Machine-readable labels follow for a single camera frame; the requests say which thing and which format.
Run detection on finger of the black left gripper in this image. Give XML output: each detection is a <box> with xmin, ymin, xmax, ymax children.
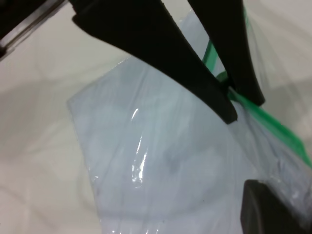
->
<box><xmin>239</xmin><ymin>179</ymin><xmax>312</xmax><ymax>234</ymax></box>

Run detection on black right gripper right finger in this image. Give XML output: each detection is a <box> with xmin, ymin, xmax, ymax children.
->
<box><xmin>187</xmin><ymin>0</ymin><xmax>266</xmax><ymax>107</ymax></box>

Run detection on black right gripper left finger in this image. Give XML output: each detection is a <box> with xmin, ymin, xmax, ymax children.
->
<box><xmin>69</xmin><ymin>0</ymin><xmax>238</xmax><ymax>125</ymax></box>

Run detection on clear green-sealed zip bag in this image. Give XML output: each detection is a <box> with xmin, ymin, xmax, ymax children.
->
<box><xmin>67</xmin><ymin>11</ymin><xmax>312</xmax><ymax>234</ymax></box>

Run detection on transparent zip bag green zipper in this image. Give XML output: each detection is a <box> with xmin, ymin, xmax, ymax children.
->
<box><xmin>66</xmin><ymin>0</ymin><xmax>312</xmax><ymax>234</ymax></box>

